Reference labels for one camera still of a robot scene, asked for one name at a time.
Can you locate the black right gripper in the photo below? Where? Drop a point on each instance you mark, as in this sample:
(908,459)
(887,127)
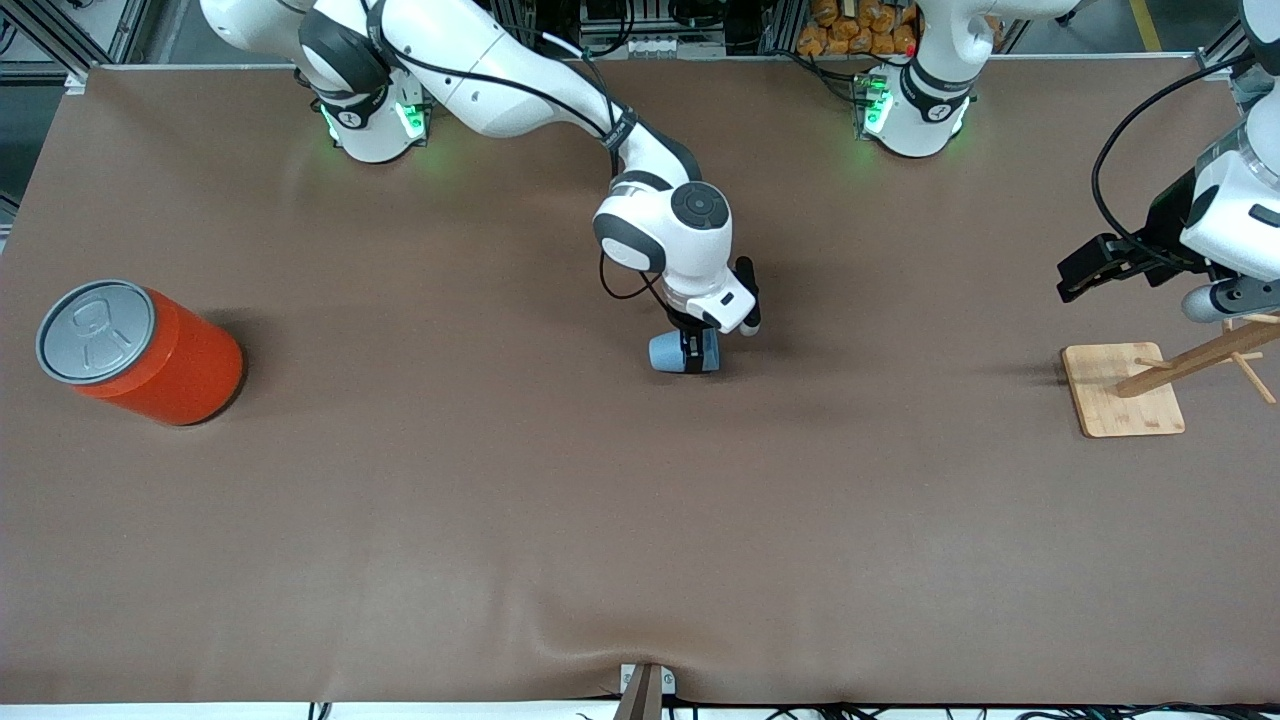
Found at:
(689,325)

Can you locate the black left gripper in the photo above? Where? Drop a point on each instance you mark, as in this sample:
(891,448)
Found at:
(1160,227)

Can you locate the light blue plastic cup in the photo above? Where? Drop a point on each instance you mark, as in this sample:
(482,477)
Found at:
(668,352)

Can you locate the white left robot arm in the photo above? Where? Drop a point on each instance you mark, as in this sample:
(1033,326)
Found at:
(915,120)

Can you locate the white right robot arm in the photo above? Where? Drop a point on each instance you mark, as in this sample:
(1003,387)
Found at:
(500,90)

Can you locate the wooden cup rack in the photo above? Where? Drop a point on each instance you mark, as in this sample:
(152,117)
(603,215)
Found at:
(1120,400)

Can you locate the brown table cover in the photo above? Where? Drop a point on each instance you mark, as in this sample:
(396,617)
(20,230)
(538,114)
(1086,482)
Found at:
(640,500)

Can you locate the white connector strip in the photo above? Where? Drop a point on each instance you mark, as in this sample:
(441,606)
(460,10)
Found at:
(655,45)

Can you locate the pile of orange bags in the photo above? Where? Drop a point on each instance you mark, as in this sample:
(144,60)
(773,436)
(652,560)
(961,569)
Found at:
(860,30)

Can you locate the orange can with grey lid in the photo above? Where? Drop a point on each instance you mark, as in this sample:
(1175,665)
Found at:
(190,370)

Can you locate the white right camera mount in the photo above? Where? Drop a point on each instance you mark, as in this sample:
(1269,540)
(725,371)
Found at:
(715,300)

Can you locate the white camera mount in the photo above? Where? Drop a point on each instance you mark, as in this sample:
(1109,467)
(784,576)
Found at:
(1235,225)
(715,300)

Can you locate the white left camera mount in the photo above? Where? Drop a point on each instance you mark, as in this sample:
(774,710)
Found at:
(1235,225)

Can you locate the aluminium frame profile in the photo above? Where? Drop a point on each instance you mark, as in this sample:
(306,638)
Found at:
(1225,55)
(125,30)

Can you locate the grey table edge bracket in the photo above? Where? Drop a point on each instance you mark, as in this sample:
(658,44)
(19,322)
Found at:
(645,685)

